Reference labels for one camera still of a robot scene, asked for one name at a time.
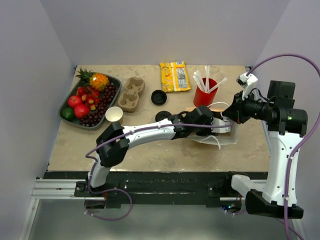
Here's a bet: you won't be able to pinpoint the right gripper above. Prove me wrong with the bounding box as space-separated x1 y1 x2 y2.
223 89 274 124

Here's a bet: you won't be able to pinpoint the brown paper bag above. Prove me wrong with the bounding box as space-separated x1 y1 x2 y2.
187 101 238 149

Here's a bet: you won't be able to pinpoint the black coffee lid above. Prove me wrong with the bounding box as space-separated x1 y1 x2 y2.
151 89 167 106
155 110 172 122

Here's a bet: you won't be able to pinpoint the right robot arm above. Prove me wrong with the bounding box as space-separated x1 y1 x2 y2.
222 80 308 219

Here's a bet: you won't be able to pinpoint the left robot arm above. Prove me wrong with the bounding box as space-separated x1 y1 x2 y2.
85 106 218 196

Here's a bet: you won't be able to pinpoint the red plastic cup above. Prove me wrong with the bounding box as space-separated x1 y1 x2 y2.
193 87 218 107

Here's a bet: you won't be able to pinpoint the yellow snack bag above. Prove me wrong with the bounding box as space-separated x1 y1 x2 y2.
159 61 191 93

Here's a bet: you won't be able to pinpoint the cardboard cup carrier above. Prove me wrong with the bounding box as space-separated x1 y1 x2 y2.
118 77 146 113

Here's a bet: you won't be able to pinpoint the dark purple grape bunch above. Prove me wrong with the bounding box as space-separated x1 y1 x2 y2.
80 83 117 126

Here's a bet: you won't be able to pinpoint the toy pineapple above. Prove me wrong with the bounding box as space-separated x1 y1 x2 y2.
76 68 110 92

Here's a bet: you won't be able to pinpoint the red toy strawberries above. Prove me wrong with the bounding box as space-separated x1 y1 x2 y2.
76 86 100 111

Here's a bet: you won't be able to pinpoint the red toy apple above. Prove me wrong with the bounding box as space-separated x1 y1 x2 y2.
67 95 83 109
73 104 90 119

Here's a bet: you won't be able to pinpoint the dark green fruit tray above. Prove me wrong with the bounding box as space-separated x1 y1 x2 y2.
58 75 122 131

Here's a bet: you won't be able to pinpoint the green toy lime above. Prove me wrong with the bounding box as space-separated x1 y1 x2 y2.
61 107 75 122

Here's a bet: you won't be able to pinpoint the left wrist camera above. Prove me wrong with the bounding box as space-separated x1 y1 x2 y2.
211 117 234 134

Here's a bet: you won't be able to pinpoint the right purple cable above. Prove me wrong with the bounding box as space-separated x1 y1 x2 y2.
226 52 320 240

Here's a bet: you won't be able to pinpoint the purple cable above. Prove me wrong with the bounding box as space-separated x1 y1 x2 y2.
226 52 320 240
84 122 233 220

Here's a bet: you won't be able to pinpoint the black mounting base plate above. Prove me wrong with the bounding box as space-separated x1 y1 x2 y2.
44 171 244 208

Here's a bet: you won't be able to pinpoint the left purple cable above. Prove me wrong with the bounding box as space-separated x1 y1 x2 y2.
84 122 233 220

